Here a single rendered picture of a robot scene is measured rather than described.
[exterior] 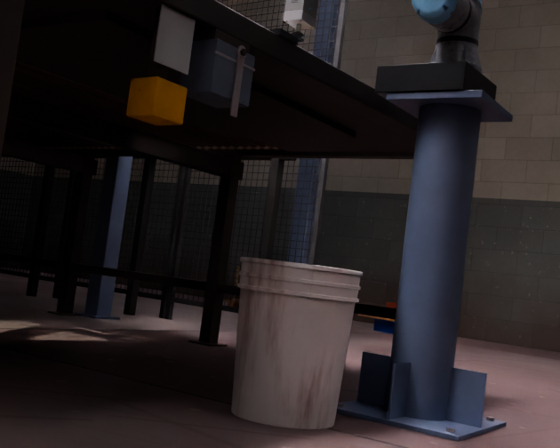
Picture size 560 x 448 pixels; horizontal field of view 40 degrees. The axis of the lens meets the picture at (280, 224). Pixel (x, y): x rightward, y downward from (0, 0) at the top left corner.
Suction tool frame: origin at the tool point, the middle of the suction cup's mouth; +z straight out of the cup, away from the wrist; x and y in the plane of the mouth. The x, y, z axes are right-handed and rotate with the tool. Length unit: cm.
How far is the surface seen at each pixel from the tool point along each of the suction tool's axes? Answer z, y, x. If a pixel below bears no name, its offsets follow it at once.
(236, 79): 28, 54, 19
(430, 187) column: 42, -2, 46
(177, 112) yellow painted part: 40, 70, 16
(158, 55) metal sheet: 29, 75, 13
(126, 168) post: 24, -113, -164
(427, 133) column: 27, -3, 43
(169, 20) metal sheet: 21, 73, 13
